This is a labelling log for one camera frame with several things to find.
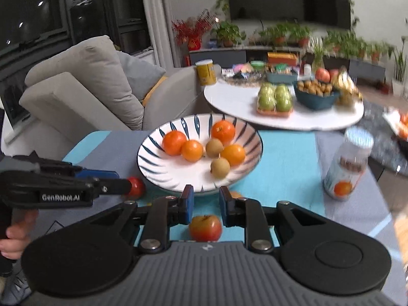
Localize small orange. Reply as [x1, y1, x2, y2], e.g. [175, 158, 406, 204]
[181, 140, 205, 162]

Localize glass vase with plant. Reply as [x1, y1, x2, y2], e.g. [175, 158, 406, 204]
[311, 36, 326, 71]

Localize red flower arrangement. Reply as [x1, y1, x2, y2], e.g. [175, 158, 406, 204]
[171, 11, 217, 52]

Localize tall plant white pot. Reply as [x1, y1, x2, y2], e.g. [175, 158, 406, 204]
[391, 43, 408, 96]

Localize clear bottle orange label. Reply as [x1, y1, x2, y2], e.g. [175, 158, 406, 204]
[323, 127, 374, 202]

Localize teal snack tray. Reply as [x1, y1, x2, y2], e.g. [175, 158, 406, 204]
[265, 70, 298, 85]

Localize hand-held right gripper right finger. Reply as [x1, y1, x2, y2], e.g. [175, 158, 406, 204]
[219, 186, 336, 252]

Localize grey cushion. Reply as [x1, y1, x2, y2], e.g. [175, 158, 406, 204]
[116, 51, 166, 103]

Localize blue grey printed tablecloth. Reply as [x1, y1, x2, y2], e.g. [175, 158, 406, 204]
[13, 130, 408, 294]

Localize row of potted green plants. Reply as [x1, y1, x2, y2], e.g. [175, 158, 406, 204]
[210, 19, 394, 64]

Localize pile of small longans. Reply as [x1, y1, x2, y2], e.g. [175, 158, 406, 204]
[296, 80, 334, 96]

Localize bunch of bananas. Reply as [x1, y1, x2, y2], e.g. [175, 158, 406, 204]
[331, 67, 364, 106]

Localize person's left hand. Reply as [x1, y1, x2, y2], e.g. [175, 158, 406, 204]
[0, 210, 39, 260]

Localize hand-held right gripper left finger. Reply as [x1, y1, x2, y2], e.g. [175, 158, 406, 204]
[80, 184, 195, 253]

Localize red yellow apple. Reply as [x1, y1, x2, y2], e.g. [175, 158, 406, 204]
[189, 215, 223, 242]

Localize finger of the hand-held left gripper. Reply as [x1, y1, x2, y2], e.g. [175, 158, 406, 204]
[92, 179, 133, 199]
[74, 166, 121, 181]

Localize orange fruit tray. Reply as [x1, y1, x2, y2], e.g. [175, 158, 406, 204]
[257, 107, 294, 117]

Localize brown longan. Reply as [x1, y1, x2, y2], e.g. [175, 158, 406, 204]
[206, 138, 224, 158]
[210, 157, 231, 179]

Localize grey television cabinet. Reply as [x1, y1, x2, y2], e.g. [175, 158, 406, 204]
[188, 45, 388, 80]

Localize dark teal bowl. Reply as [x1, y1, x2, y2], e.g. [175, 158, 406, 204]
[293, 81, 340, 111]

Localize yellow canister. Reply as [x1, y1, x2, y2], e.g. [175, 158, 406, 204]
[195, 59, 218, 86]

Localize white curtain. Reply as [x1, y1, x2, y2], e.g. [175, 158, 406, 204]
[140, 0, 179, 69]

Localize white round coffee table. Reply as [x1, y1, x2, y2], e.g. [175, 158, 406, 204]
[204, 70, 364, 131]

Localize beige sofa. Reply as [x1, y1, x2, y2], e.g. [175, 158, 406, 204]
[19, 35, 208, 154]

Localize yellow cushion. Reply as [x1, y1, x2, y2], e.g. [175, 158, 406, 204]
[140, 76, 168, 107]

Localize dark marble round table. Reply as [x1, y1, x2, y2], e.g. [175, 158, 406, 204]
[360, 99, 408, 176]

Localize dark window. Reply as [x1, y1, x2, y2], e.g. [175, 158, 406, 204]
[0, 0, 150, 128]

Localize white black striped bowl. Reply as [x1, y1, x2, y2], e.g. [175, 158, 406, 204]
[137, 113, 264, 196]

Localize orange box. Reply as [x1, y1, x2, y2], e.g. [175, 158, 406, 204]
[267, 52, 298, 66]

